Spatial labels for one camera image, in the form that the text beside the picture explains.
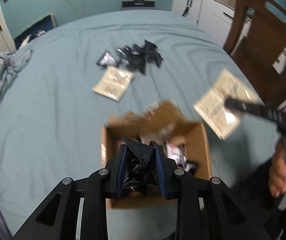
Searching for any cardboard box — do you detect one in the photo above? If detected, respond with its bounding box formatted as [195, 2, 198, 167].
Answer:
[100, 99, 214, 209]

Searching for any brown plastic wrap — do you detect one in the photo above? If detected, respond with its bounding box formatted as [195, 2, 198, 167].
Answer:
[137, 100, 191, 143]

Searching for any white cabinet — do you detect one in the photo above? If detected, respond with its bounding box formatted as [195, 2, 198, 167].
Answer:
[170, 0, 251, 48]

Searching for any black white snack packet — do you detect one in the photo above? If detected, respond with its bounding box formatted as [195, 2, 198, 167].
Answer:
[96, 50, 119, 67]

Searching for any wooden chair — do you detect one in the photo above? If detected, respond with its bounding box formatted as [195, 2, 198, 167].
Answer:
[223, 0, 286, 106]

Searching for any white snack packet in box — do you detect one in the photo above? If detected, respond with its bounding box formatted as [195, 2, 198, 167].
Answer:
[165, 141, 199, 176]

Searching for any person's right hand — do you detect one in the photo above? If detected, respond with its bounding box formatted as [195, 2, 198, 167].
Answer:
[268, 139, 286, 198]

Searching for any beige snack packet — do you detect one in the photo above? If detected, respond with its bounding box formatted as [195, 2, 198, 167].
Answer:
[92, 66, 133, 102]
[193, 69, 259, 140]

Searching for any pile of black snack packets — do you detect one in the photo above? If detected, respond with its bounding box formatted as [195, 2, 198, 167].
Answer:
[114, 40, 163, 75]

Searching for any teal bed sheet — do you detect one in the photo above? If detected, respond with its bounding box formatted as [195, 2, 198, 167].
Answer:
[0, 10, 247, 234]

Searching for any dark blue framed picture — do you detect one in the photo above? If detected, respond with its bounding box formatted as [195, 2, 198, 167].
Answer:
[14, 14, 58, 49]

